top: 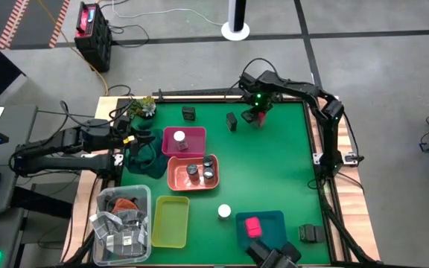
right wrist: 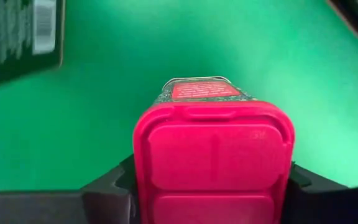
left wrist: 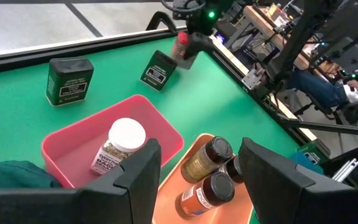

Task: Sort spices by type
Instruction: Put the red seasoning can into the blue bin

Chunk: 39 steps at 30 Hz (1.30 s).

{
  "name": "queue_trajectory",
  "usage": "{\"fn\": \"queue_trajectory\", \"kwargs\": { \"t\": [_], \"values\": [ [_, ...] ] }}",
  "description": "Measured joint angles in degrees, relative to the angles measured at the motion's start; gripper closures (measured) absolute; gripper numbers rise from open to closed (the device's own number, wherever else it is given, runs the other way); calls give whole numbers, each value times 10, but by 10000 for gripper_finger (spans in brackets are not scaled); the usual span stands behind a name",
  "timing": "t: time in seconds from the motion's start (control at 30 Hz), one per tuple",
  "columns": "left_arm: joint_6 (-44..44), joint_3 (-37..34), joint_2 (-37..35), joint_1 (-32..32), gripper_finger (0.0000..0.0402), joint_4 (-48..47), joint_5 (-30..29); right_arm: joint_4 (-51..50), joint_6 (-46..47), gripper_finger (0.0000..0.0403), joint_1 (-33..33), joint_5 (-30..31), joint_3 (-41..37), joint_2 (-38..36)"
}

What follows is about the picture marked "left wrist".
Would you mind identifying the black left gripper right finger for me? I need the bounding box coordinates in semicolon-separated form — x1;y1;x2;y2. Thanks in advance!
238;137;358;224

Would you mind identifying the white lid spice jar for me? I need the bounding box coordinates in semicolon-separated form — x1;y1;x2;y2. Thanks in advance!
89;117;147;176

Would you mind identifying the orange plastic bin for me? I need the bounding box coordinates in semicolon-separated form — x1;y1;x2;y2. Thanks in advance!
152;133;255;224

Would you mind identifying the silver aluminium profile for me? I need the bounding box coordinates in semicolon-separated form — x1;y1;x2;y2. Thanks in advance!
332;157;358;184

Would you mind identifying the person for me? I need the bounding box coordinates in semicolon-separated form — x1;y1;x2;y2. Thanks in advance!
286;67;358;110

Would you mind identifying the teal plastic bin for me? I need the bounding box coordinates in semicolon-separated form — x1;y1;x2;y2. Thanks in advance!
290;150;325;175

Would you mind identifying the black table frame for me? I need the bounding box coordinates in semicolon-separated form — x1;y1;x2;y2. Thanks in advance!
0;26;358;147

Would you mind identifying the magenta plastic bin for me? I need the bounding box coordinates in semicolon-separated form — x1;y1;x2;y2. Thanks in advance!
41;94;185;190

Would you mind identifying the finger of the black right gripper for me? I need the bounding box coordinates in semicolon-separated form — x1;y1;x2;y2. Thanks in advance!
183;32;214;62

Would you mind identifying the black lid spice jar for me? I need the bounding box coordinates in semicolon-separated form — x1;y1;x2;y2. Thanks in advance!
180;136;234;184
175;172;236;220
218;154;245;185

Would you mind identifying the black table clamp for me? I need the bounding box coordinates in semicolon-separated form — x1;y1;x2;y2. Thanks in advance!
145;11;180;35

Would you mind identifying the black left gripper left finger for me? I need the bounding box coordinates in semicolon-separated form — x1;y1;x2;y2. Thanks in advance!
0;138;162;224

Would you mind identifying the dark teal cloth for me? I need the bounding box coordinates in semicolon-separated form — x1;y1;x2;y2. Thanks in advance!
0;160;62;190

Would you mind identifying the wooden background desk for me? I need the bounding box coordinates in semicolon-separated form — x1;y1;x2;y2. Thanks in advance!
242;4;332;72

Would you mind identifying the blue office chair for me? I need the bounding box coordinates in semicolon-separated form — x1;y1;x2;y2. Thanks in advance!
292;90;358;127

